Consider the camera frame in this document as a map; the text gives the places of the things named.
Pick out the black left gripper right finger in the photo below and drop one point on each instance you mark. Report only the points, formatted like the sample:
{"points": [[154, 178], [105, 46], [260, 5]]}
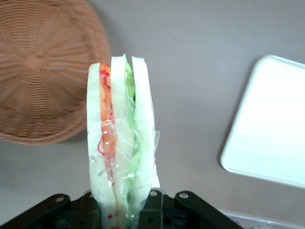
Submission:
{"points": [[190, 214]]}

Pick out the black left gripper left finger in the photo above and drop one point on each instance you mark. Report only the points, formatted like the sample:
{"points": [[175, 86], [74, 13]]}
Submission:
{"points": [[54, 214]]}

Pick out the plastic triangle sandwich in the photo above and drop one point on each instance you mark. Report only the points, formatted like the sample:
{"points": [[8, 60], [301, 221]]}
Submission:
{"points": [[119, 119]]}

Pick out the cream rectangular tray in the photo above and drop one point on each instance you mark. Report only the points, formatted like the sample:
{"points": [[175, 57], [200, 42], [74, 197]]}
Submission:
{"points": [[269, 124]]}

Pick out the brown round wicker basket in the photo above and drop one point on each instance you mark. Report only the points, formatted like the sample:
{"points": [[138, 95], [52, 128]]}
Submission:
{"points": [[47, 71]]}

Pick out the clear acrylic bottle holder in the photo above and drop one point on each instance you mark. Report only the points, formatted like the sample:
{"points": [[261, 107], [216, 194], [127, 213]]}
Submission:
{"points": [[262, 220]]}

